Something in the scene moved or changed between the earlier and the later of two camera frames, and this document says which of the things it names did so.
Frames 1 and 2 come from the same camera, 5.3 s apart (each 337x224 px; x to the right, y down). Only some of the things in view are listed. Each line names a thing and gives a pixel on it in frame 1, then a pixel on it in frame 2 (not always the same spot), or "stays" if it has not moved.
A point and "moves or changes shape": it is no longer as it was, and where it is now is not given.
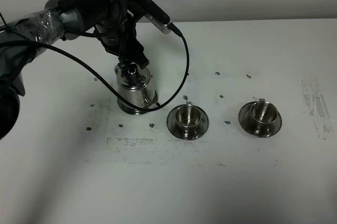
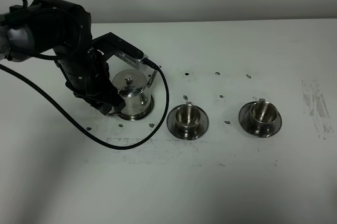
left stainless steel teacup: (188, 117) stays
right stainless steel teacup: (263, 115) stays
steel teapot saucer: (134, 110) to (134, 118)
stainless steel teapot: (135, 84) moves or changes shape
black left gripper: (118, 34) to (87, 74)
